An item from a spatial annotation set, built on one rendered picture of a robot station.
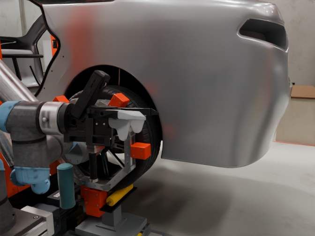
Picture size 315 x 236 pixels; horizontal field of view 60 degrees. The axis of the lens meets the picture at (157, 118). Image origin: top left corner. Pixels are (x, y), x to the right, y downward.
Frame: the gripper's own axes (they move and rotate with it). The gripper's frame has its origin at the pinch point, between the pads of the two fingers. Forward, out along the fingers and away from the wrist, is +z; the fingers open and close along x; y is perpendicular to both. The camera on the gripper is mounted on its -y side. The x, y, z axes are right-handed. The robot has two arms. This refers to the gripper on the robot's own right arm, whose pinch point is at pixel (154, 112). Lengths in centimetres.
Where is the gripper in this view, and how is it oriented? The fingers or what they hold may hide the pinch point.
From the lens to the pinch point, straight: 57.9
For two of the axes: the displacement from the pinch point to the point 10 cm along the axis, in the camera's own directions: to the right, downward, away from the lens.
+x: -1.6, 0.7, -9.8
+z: 9.9, 0.4, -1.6
